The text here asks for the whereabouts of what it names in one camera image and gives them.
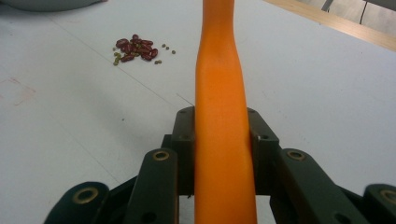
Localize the wooden table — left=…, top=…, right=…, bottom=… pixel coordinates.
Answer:
left=263, top=0, right=396, bottom=52

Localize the orange-handled dustpan brush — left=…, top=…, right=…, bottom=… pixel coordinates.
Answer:
left=193, top=0, right=259, bottom=224

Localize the grey dustpan with orange edge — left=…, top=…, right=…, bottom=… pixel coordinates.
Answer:
left=0, top=0, right=108, bottom=13

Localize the pile of red kidney beans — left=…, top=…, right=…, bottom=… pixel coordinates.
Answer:
left=115, top=33, right=160, bottom=63

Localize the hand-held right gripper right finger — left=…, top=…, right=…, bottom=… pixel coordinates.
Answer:
left=247, top=106, right=281, bottom=196

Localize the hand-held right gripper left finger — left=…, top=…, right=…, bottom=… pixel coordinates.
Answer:
left=161, top=106, right=196, bottom=198

